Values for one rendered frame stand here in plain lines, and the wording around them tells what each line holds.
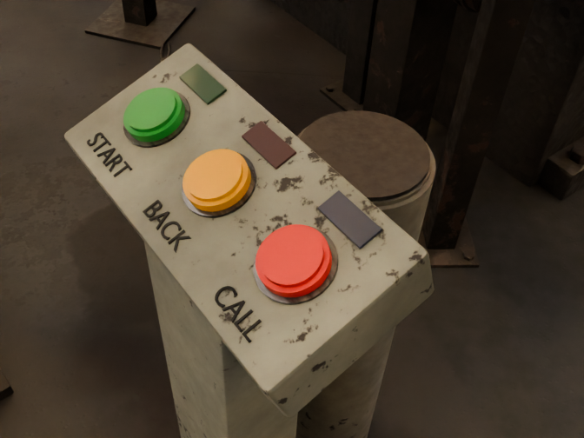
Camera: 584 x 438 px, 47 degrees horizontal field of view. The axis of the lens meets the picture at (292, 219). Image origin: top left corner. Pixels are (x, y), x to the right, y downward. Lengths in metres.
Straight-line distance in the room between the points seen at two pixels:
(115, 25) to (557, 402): 1.28
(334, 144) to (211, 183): 0.19
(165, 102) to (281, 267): 0.15
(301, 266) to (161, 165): 0.13
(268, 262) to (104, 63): 1.30
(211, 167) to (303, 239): 0.08
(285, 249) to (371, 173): 0.20
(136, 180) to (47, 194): 0.89
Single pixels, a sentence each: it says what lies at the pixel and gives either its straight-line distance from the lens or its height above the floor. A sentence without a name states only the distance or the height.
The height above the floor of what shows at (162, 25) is 0.01.
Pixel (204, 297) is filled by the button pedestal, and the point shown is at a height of 0.58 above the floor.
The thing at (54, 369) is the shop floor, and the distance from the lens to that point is 1.06.
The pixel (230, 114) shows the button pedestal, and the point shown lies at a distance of 0.43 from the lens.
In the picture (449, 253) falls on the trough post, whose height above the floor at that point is 0.01.
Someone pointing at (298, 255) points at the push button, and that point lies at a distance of 0.34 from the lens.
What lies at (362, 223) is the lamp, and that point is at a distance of 0.36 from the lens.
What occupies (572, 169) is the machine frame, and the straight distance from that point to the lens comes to 1.33.
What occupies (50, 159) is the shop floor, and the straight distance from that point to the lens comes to 1.38.
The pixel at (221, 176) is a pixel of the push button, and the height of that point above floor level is 0.61.
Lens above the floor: 0.87
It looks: 46 degrees down
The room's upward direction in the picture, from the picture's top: 3 degrees clockwise
